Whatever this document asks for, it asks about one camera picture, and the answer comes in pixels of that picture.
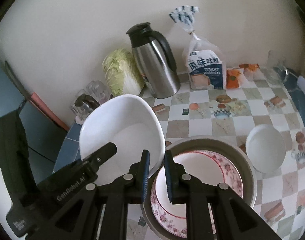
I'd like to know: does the stainless steel thermos jug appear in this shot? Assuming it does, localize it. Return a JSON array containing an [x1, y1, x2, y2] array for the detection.
[[127, 22, 181, 99]]

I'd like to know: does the shallow white bowl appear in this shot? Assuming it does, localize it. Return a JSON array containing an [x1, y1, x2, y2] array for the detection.
[[79, 95, 165, 186]]

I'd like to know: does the orange snack packet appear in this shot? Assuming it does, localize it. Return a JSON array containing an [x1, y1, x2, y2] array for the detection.
[[226, 69, 243, 89]]

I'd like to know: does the large stainless steel basin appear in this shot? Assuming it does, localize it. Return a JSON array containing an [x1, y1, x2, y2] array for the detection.
[[141, 135, 257, 239]]

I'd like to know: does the blue checkered tablecloth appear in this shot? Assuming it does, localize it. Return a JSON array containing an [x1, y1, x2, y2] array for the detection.
[[54, 68, 305, 239]]

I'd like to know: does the toast bread bag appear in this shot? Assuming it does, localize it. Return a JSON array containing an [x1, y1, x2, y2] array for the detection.
[[169, 5, 227, 90]]

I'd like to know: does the clear drinking glass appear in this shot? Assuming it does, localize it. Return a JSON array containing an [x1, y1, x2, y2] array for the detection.
[[266, 50, 289, 85]]

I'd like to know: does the tray with glass cups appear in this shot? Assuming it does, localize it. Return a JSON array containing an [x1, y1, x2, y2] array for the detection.
[[70, 81, 112, 125]]

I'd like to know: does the napa cabbage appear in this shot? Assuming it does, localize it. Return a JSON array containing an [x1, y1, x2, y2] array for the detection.
[[102, 49, 144, 96]]

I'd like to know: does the floral pattern plate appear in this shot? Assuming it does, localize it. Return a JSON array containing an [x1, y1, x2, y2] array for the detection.
[[150, 150, 244, 238]]

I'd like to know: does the dark blue chair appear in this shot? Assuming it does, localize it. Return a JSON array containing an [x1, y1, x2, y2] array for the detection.
[[0, 47, 71, 205]]

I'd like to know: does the small white bowl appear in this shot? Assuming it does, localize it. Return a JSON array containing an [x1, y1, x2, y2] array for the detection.
[[245, 124, 286, 173]]

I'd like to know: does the white snack packet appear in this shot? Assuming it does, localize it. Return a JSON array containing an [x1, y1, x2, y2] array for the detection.
[[239, 63, 259, 81]]

